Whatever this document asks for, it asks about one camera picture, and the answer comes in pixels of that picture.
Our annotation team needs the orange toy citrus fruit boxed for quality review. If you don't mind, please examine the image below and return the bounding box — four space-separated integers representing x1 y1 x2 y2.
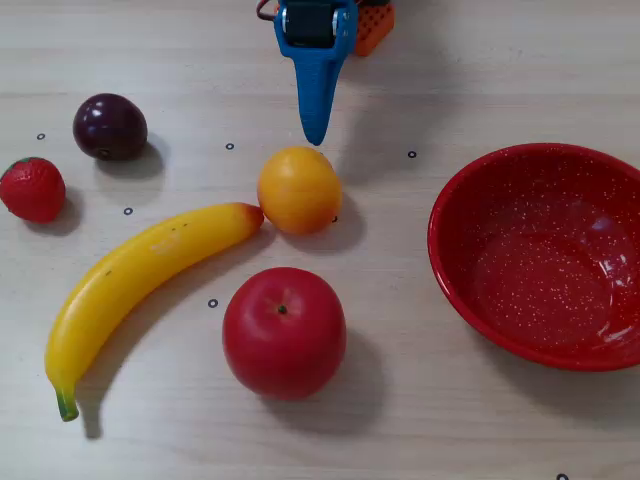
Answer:
256 145 344 237

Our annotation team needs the red toy apple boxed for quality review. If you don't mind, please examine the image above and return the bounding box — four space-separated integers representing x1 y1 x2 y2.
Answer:
221 266 348 402

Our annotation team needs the red speckled enamel bowl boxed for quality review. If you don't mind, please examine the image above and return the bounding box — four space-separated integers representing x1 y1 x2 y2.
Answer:
427 142 640 373

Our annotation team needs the blue gripper body with servo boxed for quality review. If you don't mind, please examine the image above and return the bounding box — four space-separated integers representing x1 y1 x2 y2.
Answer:
281 0 342 50

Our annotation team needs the red toy strawberry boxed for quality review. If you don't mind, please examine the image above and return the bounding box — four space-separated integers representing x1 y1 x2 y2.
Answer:
0 156 67 224

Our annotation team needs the yellow toy banana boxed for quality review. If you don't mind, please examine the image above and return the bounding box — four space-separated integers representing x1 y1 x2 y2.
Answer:
44 201 265 423

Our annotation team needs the dark purple toy plum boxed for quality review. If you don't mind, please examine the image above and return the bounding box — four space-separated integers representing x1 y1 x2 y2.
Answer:
72 92 149 162

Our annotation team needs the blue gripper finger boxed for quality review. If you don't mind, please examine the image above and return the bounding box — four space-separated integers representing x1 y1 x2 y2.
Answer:
273 0 360 148

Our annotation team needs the orange robot base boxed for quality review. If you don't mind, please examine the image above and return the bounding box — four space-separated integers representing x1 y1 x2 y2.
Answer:
352 3 397 58

